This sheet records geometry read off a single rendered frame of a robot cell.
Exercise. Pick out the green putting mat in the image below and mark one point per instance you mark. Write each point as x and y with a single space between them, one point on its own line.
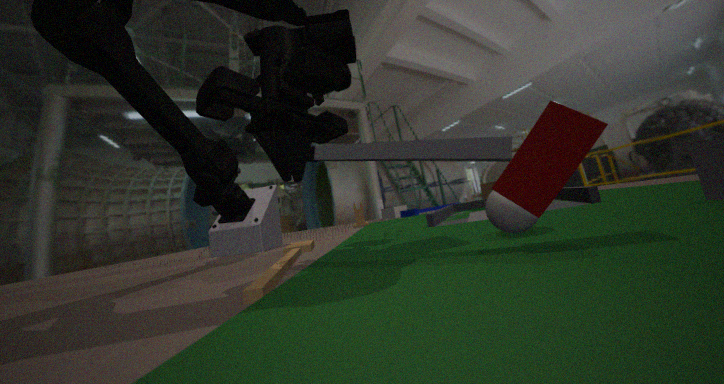
629 290

